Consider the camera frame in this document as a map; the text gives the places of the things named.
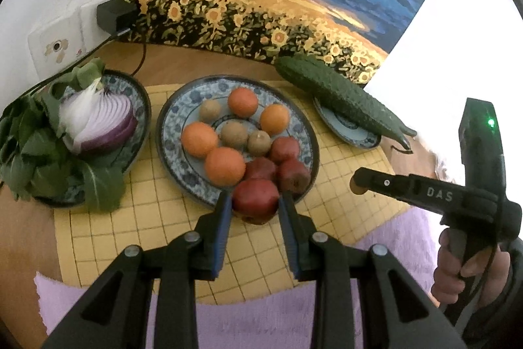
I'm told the small blue patterned plate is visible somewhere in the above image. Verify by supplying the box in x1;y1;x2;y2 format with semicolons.
30;70;152;208
312;96;382;150

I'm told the green bok choy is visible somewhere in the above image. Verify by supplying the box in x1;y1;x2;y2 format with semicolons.
0;58;125;213

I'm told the brown kiwi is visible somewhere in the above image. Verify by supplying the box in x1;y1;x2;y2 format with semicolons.
220;120;249;148
247;130;271;155
199;99;222;121

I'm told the white power outlet plate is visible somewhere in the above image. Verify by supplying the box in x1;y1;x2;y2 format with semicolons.
79;0;108;52

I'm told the halved red onion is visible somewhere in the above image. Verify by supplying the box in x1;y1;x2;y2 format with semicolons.
61;81;138;155

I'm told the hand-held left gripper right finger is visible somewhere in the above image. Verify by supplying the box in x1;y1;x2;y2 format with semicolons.
278;191;468;349

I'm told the white wall socket plate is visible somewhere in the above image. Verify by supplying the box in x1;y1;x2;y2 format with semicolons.
28;14;84;77

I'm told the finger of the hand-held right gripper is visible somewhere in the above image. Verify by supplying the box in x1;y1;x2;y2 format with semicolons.
349;167;505;221

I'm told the black power cable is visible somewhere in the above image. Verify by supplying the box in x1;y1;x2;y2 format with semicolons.
22;28;148;96

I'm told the red apple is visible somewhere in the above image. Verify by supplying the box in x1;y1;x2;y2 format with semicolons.
244;157;278;182
278;159;312;194
269;136;301;165
232;178;280;226

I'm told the yellow grid mat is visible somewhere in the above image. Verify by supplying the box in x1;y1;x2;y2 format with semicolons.
53;80;411;306

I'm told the purple fluffy towel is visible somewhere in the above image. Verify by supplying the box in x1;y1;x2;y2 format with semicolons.
33;206;446;349

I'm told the black power adapter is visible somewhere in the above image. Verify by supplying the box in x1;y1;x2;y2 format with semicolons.
96;0;137;34

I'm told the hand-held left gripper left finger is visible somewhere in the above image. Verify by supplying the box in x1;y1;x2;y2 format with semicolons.
41;189;233;349

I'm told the large blue patterned plate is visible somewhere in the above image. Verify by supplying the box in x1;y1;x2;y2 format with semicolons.
156;76;320;208

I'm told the orange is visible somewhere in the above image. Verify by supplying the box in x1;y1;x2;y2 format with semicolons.
204;147;246;187
180;122;220;159
227;86;259;118
259;104;291;136

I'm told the person's right hand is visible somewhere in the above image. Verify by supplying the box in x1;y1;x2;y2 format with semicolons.
431;228;513;311

